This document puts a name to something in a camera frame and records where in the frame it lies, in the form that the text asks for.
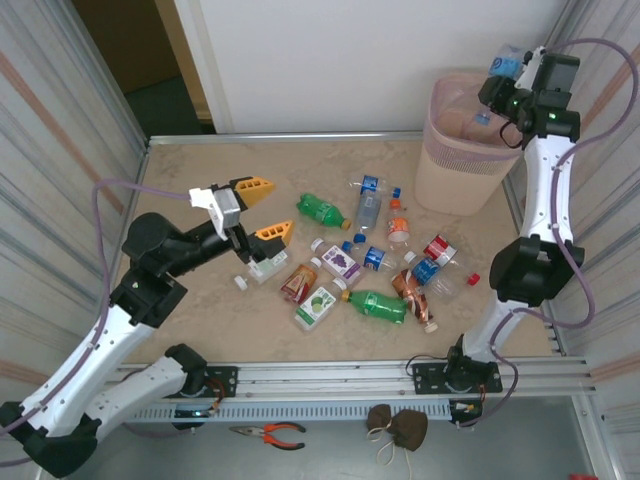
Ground white green label bottle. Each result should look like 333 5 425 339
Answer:
234 249 290 291

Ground green soda bottle yellow cap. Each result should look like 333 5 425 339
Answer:
297 192 354 231
341 288 410 326

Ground red tea label bottle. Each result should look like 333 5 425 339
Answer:
277 257 322 305

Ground purple grape label bottle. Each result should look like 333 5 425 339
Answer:
309 238 362 281

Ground lime label bottle white cap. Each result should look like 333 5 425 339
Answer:
293 277 349 332

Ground clear bottle grey-blue label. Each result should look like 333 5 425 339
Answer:
352 188 389 246

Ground short pepsi bottle blue cap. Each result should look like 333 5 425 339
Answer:
340 240 409 274

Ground orange label bottle orange cap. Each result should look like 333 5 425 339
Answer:
385 198 412 245

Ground brown coffee bottle beige cap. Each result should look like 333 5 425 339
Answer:
390 268 440 335

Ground blue label bottle white cap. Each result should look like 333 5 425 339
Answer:
402 250 457 300

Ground pink plastic bin liner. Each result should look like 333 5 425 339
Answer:
430 72 526 162

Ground beige ribbed waste bin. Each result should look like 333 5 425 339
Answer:
414 72 526 217

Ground long pepsi bottle blue cap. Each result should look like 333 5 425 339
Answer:
348 173 404 200

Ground red label bottle red cap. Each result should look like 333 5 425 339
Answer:
422 233 482 287

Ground brown wooden door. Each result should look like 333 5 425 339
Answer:
71 0 184 96

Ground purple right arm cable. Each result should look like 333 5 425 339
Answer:
457 37 635 429

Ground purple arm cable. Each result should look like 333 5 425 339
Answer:
0 179 194 469
457 37 635 429

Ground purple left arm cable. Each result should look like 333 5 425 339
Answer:
0 179 194 469

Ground aluminium table edge rail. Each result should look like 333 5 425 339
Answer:
147 130 426 147

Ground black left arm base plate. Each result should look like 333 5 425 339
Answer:
149 365 239 399

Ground aluminium mounting rail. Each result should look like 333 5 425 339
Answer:
112 357 599 401

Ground white slotted cable duct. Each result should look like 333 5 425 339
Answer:
114 399 484 424

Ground orange handled pliers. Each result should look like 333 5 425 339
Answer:
228 422 307 451

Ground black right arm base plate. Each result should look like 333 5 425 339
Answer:
410 360 504 396

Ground brown drawstring cloth pouch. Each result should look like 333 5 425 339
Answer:
365 403 430 479

